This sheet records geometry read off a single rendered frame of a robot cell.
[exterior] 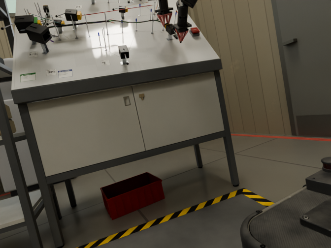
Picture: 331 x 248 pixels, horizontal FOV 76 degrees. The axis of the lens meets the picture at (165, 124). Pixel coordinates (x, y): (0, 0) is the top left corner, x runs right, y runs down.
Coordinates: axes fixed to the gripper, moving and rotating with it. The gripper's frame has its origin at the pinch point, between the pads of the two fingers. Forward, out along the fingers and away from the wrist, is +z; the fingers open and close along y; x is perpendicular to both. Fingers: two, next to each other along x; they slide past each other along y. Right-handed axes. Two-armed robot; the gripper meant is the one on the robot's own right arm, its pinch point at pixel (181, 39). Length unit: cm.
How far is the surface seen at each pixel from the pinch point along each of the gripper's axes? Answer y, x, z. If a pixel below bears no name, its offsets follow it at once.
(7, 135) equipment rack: 107, 5, 18
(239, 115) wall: -140, -24, 167
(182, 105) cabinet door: 15.9, 25.4, 27.7
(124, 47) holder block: 37.5, -1.9, -4.4
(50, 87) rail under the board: 80, -3, 5
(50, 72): 76, -13, 3
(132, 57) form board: 31.7, -5.9, 5.0
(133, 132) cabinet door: 50, 24, 33
